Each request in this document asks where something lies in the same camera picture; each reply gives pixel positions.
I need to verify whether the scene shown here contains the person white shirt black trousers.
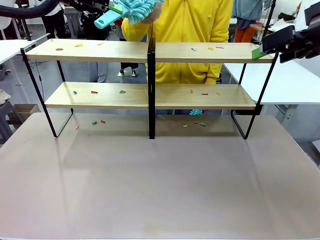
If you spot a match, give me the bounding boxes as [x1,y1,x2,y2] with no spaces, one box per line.
[40,0,68,40]

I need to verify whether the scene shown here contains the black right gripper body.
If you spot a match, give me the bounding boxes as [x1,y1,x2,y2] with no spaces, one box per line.
[284,6,320,60]

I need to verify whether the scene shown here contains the white side table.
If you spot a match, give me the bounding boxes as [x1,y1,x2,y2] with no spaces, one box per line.
[0,33,51,87]

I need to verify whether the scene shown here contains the large white table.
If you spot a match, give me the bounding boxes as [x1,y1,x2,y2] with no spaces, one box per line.
[223,42,320,126]

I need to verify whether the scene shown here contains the person's right hand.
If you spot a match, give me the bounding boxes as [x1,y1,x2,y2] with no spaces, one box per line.
[139,1,164,25]

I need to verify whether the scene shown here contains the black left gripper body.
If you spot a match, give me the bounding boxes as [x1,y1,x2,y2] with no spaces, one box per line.
[66,0,111,12]

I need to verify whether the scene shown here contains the black tripod stand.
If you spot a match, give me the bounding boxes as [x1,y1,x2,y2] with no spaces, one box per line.
[264,0,277,44]

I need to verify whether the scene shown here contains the grey step stool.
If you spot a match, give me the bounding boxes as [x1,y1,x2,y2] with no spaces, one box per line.
[0,99,18,146]

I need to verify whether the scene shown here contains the person dark top grey trousers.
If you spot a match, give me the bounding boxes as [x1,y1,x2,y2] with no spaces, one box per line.
[81,9,113,84]

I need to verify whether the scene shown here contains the person grey top orange trousers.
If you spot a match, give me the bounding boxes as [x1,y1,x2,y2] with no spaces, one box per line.
[231,0,272,43]

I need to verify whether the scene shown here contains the beige cloth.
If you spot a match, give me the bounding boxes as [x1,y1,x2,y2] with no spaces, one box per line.
[0,89,12,106]

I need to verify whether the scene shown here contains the white paper sheet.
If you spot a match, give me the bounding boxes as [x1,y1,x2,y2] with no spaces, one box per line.
[267,18,296,33]

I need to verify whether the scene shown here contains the teal chenille duster long handle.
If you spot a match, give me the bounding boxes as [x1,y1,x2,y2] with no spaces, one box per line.
[94,0,165,30]

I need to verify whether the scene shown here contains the person in yellow hoodie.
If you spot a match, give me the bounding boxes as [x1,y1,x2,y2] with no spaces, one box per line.
[121,0,235,116]

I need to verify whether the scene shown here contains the cardboard box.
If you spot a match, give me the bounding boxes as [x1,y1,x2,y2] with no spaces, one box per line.
[8,103,42,124]

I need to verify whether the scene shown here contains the wooden shelf black metal frame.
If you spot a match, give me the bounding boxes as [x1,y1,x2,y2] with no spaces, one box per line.
[20,37,154,140]
[149,37,280,140]

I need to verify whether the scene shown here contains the person in red jacket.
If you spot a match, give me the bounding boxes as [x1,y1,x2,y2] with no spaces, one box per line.
[113,18,126,41]

